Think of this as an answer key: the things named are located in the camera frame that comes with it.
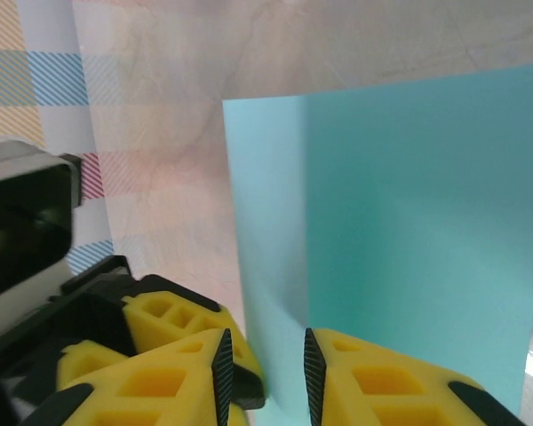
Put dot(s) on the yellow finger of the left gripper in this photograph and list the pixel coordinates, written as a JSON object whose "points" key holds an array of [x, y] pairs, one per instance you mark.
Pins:
{"points": [[182, 315], [86, 359]]}

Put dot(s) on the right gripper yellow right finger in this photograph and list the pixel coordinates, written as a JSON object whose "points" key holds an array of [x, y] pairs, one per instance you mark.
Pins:
{"points": [[382, 390]]}

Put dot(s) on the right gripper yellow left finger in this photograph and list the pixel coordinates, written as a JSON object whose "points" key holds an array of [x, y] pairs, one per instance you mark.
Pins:
{"points": [[151, 386]]}

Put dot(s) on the light blue paper sheet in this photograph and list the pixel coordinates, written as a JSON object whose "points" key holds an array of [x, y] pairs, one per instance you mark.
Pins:
{"points": [[404, 222]]}

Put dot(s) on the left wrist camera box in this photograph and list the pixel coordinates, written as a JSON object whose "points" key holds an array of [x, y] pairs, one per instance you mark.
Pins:
{"points": [[22, 213]]}

